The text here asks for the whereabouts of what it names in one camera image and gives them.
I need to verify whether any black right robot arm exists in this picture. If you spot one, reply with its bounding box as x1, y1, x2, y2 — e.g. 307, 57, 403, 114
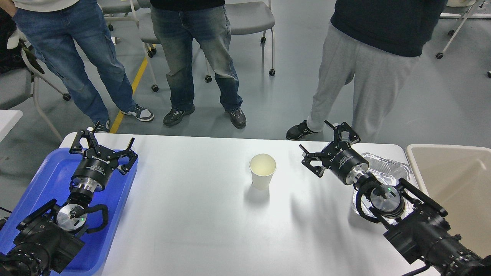
302, 122, 491, 276

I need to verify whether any white paper cup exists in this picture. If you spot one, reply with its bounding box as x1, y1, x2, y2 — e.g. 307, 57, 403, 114
249, 153, 277, 190

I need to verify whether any beige plastic bin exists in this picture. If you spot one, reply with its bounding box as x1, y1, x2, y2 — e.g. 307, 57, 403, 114
406, 144, 491, 257

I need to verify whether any aluminium foil tray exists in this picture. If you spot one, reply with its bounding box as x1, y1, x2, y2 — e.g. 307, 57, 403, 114
361, 153, 412, 224

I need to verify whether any blue plastic tray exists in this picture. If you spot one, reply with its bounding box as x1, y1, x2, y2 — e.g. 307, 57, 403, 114
0, 148, 138, 276

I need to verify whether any person in grey sweatpants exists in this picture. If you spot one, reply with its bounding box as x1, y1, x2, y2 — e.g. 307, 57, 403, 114
286, 0, 447, 143

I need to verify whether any person in blue jeans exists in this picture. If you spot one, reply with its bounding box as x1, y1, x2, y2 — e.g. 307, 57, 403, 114
1, 0, 154, 133

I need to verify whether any grey chair centre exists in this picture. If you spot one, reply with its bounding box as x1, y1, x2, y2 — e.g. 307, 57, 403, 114
138, 0, 276, 92

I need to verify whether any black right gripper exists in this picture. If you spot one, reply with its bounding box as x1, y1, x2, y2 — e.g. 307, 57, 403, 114
299, 120, 369, 185

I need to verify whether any grey chair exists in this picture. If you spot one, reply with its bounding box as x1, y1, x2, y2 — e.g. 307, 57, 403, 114
0, 30, 71, 141
138, 0, 276, 92

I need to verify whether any person in faded jeans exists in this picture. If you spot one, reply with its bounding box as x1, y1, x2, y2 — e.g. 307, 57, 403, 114
150, 0, 247, 130

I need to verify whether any white side table corner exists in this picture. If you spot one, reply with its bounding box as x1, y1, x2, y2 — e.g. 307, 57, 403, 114
0, 110, 23, 142

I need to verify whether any white chair frame right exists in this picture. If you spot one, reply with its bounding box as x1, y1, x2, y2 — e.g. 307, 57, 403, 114
435, 0, 490, 59

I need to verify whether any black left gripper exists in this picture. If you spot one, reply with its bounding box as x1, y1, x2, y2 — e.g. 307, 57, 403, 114
69, 130, 138, 191

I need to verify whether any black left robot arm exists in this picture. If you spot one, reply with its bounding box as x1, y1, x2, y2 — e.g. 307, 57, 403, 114
1, 130, 138, 276

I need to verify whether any grey chair left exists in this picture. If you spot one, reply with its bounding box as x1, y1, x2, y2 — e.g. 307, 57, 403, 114
0, 30, 71, 141

